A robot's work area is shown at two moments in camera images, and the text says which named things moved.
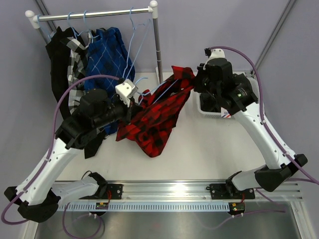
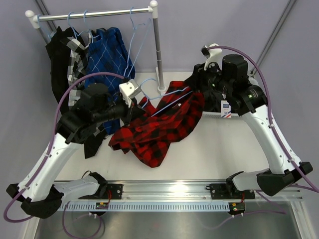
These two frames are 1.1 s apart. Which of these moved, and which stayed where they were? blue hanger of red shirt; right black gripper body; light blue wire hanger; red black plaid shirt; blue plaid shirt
Moved: blue hanger of red shirt; red black plaid shirt
Stayed: blue plaid shirt; right black gripper body; light blue wire hanger
